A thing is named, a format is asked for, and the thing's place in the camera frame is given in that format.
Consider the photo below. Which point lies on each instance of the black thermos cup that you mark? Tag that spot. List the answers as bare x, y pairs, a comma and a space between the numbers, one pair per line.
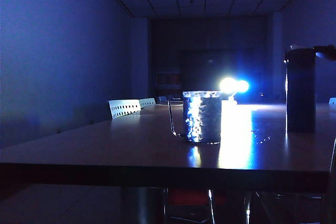
300, 95

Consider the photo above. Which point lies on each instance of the dark shelf cabinet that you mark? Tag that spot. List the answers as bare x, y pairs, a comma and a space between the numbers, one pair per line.
167, 78

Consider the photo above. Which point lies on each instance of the white perforated chair back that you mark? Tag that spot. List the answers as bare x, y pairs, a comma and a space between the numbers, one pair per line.
123, 108

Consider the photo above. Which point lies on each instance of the white perforated chair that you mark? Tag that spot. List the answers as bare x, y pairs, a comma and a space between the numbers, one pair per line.
333, 101
123, 108

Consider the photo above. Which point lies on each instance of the bright desk lamp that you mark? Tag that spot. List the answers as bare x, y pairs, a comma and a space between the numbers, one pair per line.
233, 86

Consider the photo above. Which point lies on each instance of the red chair with chrome legs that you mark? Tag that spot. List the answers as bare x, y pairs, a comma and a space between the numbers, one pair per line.
191, 197

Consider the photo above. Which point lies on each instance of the metal table leg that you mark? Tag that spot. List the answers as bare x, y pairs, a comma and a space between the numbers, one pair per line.
144, 205

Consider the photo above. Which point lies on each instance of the dark wall screen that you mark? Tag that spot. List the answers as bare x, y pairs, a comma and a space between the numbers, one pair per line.
204, 69

